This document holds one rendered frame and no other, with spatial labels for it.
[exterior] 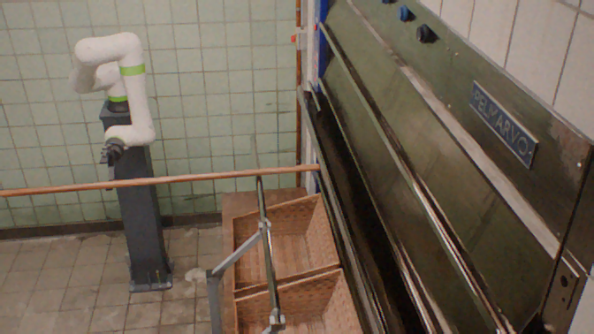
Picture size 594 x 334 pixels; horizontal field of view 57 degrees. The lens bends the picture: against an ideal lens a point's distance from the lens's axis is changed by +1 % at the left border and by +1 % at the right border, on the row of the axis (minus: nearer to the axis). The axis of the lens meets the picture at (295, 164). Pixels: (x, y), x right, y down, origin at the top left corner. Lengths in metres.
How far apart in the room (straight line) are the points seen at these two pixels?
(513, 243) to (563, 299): 0.17
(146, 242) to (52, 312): 0.69
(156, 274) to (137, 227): 0.38
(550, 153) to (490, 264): 0.27
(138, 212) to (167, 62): 0.93
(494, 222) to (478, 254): 0.07
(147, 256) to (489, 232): 2.66
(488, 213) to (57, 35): 2.89
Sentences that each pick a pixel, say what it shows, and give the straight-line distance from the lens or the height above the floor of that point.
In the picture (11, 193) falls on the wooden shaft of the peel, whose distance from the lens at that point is 2.51.
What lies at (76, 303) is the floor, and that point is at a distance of 3.69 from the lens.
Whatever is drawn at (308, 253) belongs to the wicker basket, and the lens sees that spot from 2.87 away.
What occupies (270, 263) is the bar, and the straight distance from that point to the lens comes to 1.92.
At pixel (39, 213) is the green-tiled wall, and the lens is 4.19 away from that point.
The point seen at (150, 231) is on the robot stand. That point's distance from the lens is 3.37.
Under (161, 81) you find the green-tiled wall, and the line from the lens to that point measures 3.55.
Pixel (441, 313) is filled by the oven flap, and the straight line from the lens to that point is 1.35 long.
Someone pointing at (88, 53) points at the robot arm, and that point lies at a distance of 2.52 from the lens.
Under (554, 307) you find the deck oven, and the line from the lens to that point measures 0.94.
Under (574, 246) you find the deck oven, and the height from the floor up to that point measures 1.95.
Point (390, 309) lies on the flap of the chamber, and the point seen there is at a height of 1.41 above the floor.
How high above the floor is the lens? 2.45
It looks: 31 degrees down
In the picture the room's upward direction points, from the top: straight up
